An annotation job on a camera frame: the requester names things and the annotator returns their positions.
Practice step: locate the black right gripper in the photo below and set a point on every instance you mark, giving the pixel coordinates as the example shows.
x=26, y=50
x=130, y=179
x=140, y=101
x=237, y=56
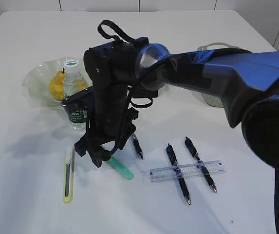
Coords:
x=114, y=68

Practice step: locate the mint green utility knife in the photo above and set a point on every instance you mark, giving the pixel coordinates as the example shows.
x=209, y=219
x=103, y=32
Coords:
x=120, y=168

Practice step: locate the yellow utility knife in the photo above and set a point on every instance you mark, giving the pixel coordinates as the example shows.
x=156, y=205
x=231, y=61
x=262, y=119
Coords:
x=68, y=175

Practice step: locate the clear plastic ruler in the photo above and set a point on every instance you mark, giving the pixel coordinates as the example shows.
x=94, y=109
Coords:
x=188, y=171

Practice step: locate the clear water bottle green label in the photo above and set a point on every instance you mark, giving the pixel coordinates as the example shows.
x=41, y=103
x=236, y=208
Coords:
x=73, y=83

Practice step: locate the yellow pear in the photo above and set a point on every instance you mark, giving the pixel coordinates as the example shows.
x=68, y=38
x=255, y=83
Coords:
x=56, y=85

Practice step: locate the black pen far left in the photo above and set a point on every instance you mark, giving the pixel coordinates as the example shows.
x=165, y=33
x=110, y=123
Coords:
x=137, y=146

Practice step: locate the black pen under ruler left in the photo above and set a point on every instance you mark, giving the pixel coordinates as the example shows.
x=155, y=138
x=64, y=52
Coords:
x=173, y=160

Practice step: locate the black pen under ruler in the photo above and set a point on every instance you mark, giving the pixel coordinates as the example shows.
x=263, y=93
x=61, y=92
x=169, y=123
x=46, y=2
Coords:
x=173, y=160
x=190, y=146

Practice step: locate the black pen under ruler right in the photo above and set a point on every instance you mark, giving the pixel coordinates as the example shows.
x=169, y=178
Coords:
x=190, y=146

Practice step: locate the pale green wavy glass plate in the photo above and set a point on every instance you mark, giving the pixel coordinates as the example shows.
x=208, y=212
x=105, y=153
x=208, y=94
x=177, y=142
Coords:
x=37, y=81

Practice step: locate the pale green woven basket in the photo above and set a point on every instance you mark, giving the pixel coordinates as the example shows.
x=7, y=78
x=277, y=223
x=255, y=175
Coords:
x=209, y=99

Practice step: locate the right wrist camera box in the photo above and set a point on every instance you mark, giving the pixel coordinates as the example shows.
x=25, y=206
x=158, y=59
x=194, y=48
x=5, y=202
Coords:
x=83, y=100

